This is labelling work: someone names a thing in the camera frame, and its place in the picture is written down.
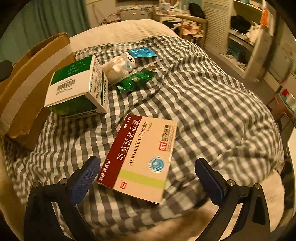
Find round vanity mirror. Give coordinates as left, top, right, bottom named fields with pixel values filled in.
left=159, top=0, right=182, bottom=10

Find grey checkered blanket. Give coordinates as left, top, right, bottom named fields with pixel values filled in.
left=1, top=34, right=285, bottom=240

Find blue foil packet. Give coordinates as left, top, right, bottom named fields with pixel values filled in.
left=127, top=47, right=157, bottom=58

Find wooden chair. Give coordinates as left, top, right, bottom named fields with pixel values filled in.
left=173, top=15, right=208, bottom=49

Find green curtain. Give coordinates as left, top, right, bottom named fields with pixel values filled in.
left=1, top=1, right=90, bottom=64

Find brown cardboard box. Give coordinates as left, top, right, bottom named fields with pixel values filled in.
left=1, top=33, right=75, bottom=151

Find green snack packet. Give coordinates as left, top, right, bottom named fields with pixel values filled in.
left=116, top=69, right=157, bottom=93

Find green white medicine box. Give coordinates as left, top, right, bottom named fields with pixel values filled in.
left=44, top=55, right=108, bottom=119

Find white dressing table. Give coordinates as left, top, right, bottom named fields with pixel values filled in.
left=151, top=14, right=182, bottom=29

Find clear plastic tube wrapper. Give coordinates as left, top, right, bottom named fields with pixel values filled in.
left=108, top=58, right=161, bottom=87

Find white shelf cabinet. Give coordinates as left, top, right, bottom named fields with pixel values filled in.
left=202, top=1, right=276, bottom=81

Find amoxicillin capsules box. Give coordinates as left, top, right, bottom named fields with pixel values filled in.
left=97, top=114, right=177, bottom=204

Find white bear plush toy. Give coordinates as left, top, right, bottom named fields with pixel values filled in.
left=124, top=52, right=137, bottom=72

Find white lace sock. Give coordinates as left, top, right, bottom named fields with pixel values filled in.
left=101, top=56, right=128, bottom=85

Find black bag on shelf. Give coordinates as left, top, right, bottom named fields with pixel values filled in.
left=230, top=15, right=251, bottom=34

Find cream bed cover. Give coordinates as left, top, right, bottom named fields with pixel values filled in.
left=0, top=19, right=286, bottom=241

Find grey storage boxes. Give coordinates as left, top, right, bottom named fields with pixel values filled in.
left=118, top=7, right=151, bottom=21

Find black backpack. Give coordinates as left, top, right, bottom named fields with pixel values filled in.
left=188, top=3, right=206, bottom=19

